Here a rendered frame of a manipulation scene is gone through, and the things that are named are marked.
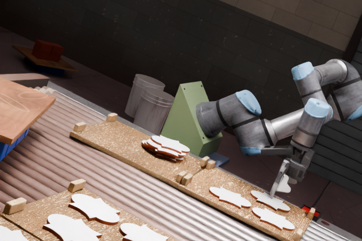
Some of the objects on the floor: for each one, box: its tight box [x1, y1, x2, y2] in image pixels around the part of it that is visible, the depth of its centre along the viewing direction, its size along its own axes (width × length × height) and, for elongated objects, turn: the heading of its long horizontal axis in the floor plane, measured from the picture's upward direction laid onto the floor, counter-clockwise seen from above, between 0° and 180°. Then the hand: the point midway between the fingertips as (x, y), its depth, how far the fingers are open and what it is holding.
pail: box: [124, 74, 165, 118], centre depth 641 cm, size 30×30×37 cm
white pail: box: [133, 87, 175, 136], centre depth 601 cm, size 30×30×37 cm
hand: (273, 192), depth 231 cm, fingers open, 14 cm apart
